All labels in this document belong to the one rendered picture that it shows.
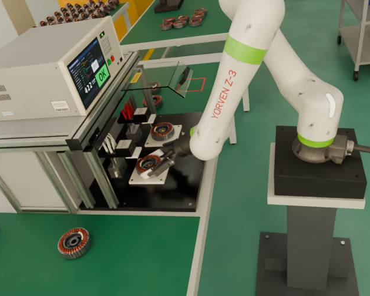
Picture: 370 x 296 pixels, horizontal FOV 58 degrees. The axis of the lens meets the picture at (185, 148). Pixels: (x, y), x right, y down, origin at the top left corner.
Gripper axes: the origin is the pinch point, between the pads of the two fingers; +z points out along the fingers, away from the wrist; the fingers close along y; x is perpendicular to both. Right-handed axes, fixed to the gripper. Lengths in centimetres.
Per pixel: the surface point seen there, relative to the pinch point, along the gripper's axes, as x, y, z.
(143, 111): 13.3, 23.8, -0.3
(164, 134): -0.1, 19.9, -2.5
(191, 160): -11.0, 6.7, -12.5
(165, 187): -7.1, -9.2, -5.6
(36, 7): 160, 532, 365
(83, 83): 41.6, -2.3, -8.7
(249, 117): -85, 152, 13
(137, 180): 0.1, -6.3, 4.6
